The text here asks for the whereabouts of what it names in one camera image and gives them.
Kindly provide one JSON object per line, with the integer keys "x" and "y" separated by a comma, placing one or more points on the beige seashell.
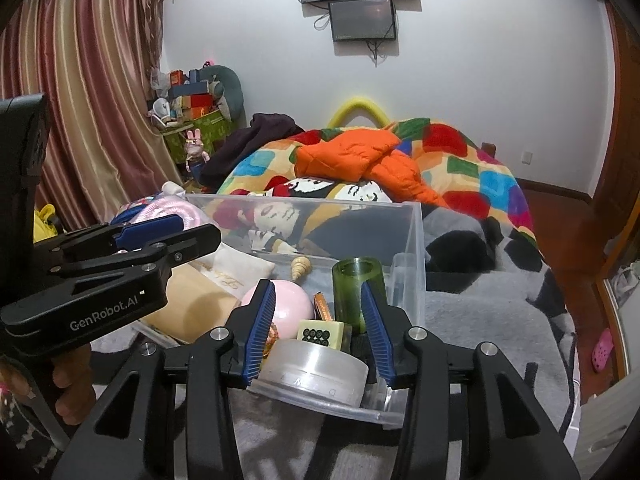
{"x": 301, "y": 266}

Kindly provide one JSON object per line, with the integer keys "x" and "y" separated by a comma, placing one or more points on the small white object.
{"x": 172, "y": 187}

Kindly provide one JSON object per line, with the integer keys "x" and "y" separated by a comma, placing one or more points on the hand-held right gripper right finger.
{"x": 377, "y": 335}

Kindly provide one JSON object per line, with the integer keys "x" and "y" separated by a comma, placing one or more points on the clear plastic storage box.
{"x": 412, "y": 260}

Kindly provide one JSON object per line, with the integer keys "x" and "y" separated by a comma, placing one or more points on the small black monitor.
{"x": 362, "y": 20}

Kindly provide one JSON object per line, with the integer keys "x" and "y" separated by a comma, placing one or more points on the white round jar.
{"x": 320, "y": 370}

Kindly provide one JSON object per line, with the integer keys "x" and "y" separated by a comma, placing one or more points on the green box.
{"x": 215, "y": 127}

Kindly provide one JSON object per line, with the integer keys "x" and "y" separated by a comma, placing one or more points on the white ribbed panel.
{"x": 605, "y": 425}

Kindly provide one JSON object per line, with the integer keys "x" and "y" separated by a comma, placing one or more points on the pink clog shoe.
{"x": 602, "y": 350}

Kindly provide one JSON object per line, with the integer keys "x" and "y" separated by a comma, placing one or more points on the yellow foam arch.
{"x": 357, "y": 101}

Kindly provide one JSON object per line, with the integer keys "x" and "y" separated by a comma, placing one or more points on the pink round device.
{"x": 292, "y": 307}

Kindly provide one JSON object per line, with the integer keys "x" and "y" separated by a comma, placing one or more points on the yellow cloth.
{"x": 45, "y": 220}

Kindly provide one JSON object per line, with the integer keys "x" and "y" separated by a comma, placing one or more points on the pink knit bag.
{"x": 170, "y": 207}

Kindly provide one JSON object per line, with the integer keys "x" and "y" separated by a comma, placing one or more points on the mahjong tile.
{"x": 320, "y": 334}

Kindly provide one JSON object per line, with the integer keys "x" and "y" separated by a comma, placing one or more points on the orange puffer jacket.
{"x": 360, "y": 152}

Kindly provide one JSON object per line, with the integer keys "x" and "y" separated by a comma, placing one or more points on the brown patterned curtain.
{"x": 150, "y": 20}

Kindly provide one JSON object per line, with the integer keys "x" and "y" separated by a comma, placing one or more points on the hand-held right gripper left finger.
{"x": 260, "y": 335}

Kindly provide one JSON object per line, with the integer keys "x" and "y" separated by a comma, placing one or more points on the striped satin curtain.
{"x": 90, "y": 110}

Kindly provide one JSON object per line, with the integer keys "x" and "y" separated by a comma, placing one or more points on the beige plastic jar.
{"x": 195, "y": 305}

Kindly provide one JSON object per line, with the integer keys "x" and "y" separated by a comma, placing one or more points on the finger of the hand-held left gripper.
{"x": 190, "y": 245}
{"x": 150, "y": 227}

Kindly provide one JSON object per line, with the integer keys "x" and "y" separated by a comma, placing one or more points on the grey neck pillow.
{"x": 232, "y": 90}

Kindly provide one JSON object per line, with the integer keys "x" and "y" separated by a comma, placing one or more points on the small white fan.
{"x": 161, "y": 108}

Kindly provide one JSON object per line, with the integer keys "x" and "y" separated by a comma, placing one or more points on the colourful checked blanket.
{"x": 475, "y": 170}

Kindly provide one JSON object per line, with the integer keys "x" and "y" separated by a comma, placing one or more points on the stack of coloured boxes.
{"x": 192, "y": 102}

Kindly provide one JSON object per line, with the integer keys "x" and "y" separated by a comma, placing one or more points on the person's left hand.
{"x": 70, "y": 380}

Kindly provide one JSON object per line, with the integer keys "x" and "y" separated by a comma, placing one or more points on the dark purple clothing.
{"x": 260, "y": 132}

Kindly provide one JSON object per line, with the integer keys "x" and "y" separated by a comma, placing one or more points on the white bag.
{"x": 627, "y": 280}

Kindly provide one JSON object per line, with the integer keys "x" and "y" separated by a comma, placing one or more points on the pink bunny toy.
{"x": 195, "y": 147}

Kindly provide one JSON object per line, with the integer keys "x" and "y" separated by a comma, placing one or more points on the green glass pump bottle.
{"x": 350, "y": 285}

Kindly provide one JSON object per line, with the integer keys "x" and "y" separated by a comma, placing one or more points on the white wall socket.
{"x": 525, "y": 156}

